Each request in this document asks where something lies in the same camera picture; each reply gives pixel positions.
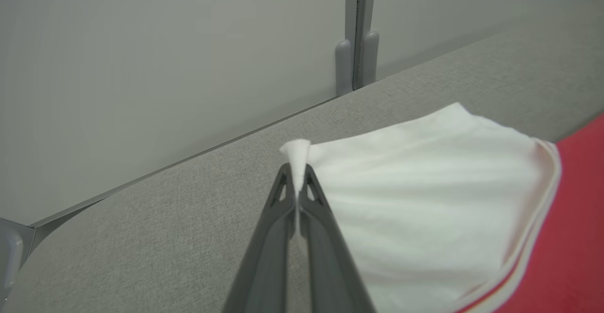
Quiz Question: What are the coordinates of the curved grey frame leg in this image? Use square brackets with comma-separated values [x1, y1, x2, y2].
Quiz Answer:
[0, 217, 36, 305]

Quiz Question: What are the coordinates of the red and white jacket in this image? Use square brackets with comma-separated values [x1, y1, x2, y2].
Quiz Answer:
[279, 102, 604, 313]

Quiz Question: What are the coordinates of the grey partition post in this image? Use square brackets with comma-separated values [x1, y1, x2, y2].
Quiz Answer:
[335, 0, 381, 98]

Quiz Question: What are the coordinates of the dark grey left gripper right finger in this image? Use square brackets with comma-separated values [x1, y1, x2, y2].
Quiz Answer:
[298, 163, 378, 313]

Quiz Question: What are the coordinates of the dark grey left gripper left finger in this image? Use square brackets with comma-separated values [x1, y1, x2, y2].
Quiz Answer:
[222, 163, 297, 313]

